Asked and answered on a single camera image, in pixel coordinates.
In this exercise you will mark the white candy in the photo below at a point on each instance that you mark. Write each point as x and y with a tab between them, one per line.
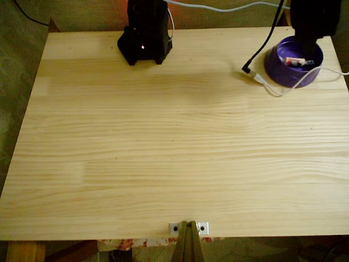
295	61

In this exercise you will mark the purple plastic bowl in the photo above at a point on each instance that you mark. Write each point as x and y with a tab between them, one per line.
278	73

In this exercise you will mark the floral cloth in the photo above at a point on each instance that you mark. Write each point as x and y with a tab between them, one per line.
122	243

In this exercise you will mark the wooden table leg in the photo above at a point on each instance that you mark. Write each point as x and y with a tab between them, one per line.
24	251

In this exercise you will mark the metal bracket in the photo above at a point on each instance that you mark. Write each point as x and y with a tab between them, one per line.
203	227

